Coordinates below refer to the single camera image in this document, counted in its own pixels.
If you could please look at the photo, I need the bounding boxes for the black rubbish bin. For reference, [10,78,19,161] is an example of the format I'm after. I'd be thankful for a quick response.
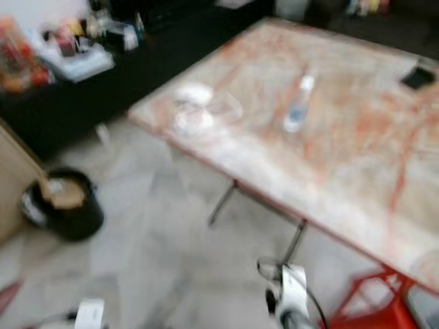
[21,168,104,242]

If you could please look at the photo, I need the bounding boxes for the red plastic stool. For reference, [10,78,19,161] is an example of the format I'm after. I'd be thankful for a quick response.
[328,267,439,329]

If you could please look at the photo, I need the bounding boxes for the person's bare foot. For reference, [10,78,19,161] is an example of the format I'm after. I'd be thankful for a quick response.
[0,280,23,316]

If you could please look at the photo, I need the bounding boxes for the marble-top folding table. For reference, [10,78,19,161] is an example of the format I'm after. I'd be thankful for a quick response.
[129,17,439,295]

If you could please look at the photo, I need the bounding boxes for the clear plastic bag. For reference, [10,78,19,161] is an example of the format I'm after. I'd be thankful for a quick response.
[174,93,244,136]

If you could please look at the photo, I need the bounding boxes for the clear plastic water bottle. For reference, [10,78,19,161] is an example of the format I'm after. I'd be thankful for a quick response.
[283,74,316,134]

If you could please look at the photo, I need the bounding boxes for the black phone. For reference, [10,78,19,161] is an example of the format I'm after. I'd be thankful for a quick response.
[401,63,437,90]

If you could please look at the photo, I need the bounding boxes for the black low cabinet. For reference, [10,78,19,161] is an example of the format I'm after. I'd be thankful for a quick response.
[0,0,275,162]

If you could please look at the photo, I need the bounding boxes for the red snack packet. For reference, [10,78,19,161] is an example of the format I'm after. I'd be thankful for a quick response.
[0,17,52,93]

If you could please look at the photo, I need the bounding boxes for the white plastic tray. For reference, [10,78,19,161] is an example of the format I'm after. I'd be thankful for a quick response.
[41,45,116,82]

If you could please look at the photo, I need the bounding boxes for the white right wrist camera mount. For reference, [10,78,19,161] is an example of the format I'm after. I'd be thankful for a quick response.
[278,264,311,323]

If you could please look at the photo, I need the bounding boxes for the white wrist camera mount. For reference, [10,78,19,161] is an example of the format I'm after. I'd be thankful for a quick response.
[278,264,311,323]
[75,298,105,329]

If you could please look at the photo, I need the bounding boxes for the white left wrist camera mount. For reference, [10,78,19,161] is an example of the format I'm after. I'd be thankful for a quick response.
[75,298,105,329]

